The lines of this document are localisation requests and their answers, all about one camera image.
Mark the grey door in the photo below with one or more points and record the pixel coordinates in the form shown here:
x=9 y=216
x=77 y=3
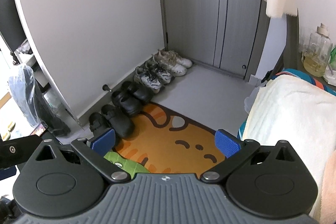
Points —
x=227 y=35

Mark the clear plastic oil bottle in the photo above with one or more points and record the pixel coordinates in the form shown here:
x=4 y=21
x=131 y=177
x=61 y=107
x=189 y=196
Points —
x=317 y=53

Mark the white sneaker with beige laces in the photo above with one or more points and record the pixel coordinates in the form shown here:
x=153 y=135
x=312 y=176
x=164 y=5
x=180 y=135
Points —
x=173 y=57

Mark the dark slipper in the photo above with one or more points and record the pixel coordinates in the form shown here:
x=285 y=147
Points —
x=121 y=123

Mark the wall door stopper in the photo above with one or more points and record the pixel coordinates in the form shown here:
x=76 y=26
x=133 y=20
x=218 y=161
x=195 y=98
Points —
x=107 y=88

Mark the blue grey plastic bag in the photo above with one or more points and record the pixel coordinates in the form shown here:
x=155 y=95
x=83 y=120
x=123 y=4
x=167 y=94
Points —
x=24 y=90

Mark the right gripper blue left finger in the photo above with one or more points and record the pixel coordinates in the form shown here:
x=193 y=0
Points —
x=92 y=152

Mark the orange cat-shaped floor mat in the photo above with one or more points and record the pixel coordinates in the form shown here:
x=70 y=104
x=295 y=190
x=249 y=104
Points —
x=165 y=141

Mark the black chunky clog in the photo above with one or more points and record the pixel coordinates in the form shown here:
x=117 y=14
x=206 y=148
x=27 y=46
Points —
x=138 y=91
x=125 y=102

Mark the green leaf mat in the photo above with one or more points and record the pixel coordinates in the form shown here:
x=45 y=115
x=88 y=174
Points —
x=131 y=167

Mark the white plastic bag red print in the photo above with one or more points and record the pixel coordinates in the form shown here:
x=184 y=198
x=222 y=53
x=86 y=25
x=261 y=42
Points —
x=249 y=101

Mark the black slipper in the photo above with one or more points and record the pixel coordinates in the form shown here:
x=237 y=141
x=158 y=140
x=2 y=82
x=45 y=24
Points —
x=98 y=124

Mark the grey sneaker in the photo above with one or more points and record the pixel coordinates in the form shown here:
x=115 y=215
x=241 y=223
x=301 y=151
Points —
x=148 y=79
x=159 y=71

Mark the white patterned sneaker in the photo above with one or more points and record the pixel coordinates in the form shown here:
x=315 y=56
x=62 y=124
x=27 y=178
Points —
x=176 y=69

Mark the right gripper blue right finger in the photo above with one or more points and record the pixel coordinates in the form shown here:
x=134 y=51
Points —
x=237 y=153

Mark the white cloth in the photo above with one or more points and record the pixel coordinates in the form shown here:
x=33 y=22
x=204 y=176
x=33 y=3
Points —
x=290 y=108

